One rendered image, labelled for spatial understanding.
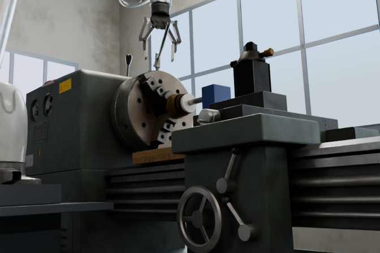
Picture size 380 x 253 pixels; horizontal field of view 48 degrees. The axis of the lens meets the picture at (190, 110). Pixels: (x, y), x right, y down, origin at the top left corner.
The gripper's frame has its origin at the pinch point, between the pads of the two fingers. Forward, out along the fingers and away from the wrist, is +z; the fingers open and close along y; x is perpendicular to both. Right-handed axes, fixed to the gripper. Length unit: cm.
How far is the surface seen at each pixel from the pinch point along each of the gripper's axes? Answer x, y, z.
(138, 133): -5.5, -7.6, 33.0
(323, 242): 131, 143, 82
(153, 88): -7.6, -3.0, 16.2
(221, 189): -64, 5, 55
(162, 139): -5.5, 0.9, 34.6
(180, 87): 3.4, 9.5, 12.0
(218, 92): -29.9, 15.0, 22.5
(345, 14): 98, 152, -81
